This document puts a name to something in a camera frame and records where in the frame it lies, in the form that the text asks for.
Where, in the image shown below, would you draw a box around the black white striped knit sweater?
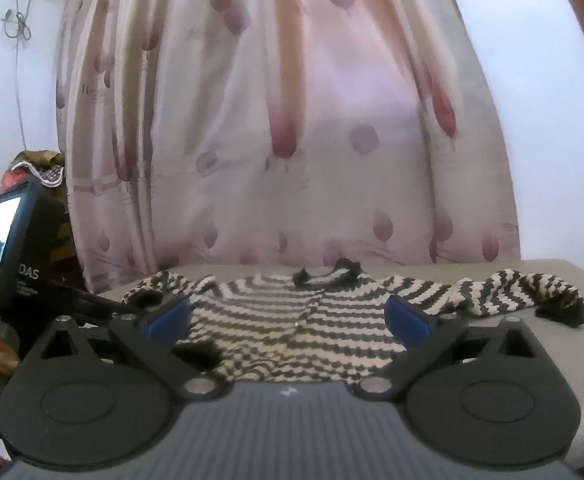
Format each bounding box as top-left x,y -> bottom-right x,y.
122,259 -> 584,385

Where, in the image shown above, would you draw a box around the pile of colourful clothes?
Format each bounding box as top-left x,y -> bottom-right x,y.
0,150 -> 65,194

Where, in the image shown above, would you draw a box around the beige woven mattress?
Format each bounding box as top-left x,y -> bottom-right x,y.
106,259 -> 584,456

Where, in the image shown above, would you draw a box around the pink floral curtain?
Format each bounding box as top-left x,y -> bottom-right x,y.
56,0 -> 520,292

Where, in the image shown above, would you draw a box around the white wall cable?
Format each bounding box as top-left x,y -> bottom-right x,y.
0,0 -> 34,154

